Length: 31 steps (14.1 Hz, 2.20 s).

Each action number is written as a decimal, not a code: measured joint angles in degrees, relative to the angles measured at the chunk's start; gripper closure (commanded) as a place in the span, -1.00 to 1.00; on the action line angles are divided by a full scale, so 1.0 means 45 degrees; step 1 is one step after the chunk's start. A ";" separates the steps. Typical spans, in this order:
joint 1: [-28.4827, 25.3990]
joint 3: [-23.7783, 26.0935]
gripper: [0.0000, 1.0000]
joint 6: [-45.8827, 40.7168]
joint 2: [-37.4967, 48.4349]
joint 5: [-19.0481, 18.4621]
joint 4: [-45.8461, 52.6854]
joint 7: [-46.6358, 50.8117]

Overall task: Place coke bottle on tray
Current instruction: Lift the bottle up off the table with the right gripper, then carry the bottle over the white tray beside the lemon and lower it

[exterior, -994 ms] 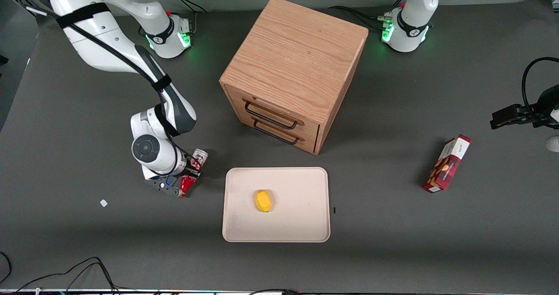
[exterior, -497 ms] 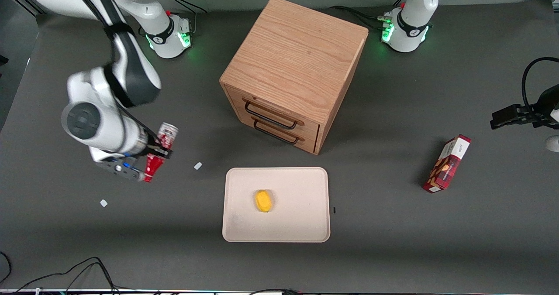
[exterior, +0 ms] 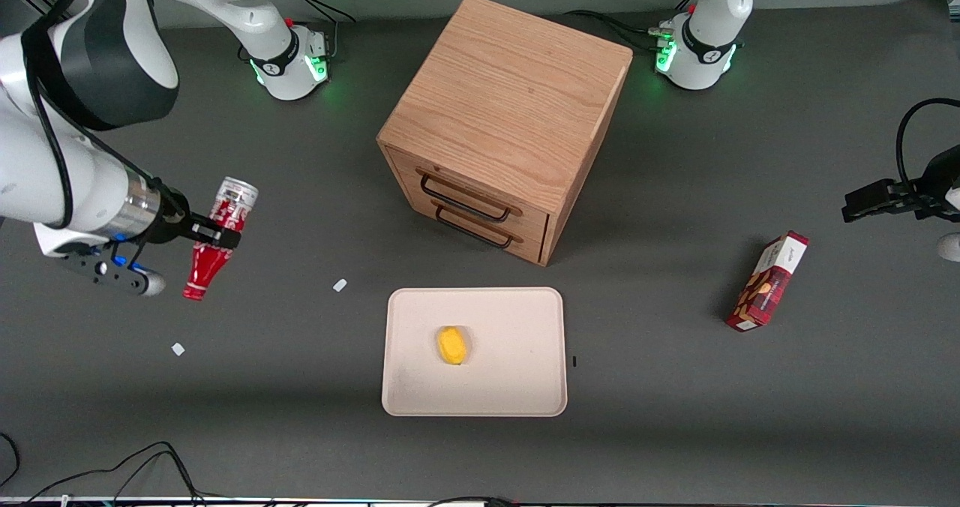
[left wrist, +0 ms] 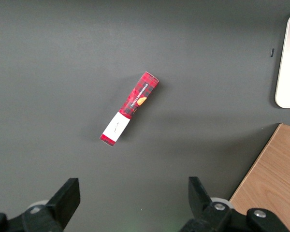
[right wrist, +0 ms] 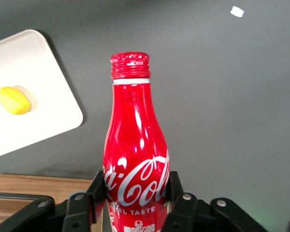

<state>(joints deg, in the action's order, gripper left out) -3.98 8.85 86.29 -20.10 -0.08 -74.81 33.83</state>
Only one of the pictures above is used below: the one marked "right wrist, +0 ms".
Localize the beige plastic tray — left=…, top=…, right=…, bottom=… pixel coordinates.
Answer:
left=0, top=29, right=84, bottom=160

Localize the small white tape piece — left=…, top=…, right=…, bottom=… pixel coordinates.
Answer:
left=230, top=6, right=246, bottom=18

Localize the red coke bottle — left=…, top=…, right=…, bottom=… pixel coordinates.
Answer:
left=102, top=51, right=171, bottom=232

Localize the yellow lemon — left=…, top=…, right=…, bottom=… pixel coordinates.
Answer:
left=0, top=86, right=32, bottom=116

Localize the wooden drawer cabinet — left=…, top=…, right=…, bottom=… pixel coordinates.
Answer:
left=0, top=173, right=95, bottom=230

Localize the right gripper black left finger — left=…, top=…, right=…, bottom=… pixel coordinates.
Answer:
left=62, top=170, right=107, bottom=232

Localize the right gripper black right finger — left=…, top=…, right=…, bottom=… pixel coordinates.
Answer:
left=160, top=171, right=202, bottom=232

